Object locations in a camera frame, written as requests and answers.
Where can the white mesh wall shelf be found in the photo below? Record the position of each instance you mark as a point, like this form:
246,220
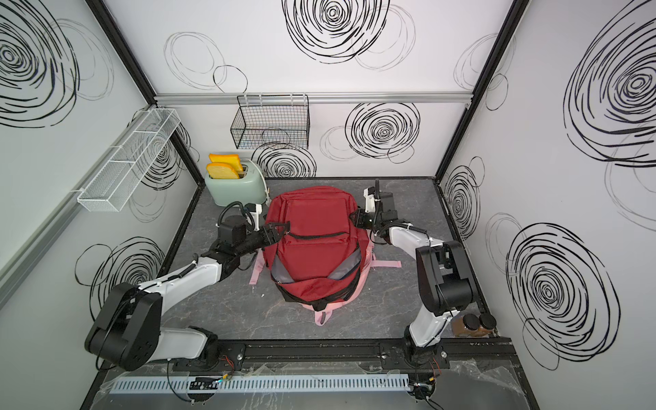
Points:
129,161

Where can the red backpack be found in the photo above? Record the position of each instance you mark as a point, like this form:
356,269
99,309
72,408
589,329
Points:
324,259

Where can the brown twin-lid jar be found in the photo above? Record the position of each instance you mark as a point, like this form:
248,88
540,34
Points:
474,326

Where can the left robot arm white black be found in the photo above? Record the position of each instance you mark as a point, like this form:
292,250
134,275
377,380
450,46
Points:
128,331

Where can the front yellow toast slice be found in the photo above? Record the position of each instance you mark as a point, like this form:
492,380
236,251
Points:
219,170

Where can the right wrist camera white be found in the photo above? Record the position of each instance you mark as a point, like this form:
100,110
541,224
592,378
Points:
370,200

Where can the white slotted cable duct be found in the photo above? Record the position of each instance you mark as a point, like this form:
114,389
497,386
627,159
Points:
185,385

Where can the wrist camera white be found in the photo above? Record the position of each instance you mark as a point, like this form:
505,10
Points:
255,211
370,200

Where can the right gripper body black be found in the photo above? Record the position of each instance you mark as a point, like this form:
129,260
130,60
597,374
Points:
372,221

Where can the pink tape outline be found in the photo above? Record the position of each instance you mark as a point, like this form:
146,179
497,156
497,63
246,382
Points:
320,318

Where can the mint green toaster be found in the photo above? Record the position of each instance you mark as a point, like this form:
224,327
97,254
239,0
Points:
251,188

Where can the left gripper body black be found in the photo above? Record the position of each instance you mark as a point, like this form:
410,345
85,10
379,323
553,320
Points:
254,242

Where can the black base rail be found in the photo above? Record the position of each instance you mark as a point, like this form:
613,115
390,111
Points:
387,353

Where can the rear yellow toast slice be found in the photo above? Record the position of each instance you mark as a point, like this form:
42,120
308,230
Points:
232,160

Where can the black wire basket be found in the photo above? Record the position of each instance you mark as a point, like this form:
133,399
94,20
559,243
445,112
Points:
271,118

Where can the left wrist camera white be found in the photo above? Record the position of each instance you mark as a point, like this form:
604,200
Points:
255,211

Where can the yellow toast slice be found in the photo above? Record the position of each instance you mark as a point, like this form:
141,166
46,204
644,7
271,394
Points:
219,170
232,160

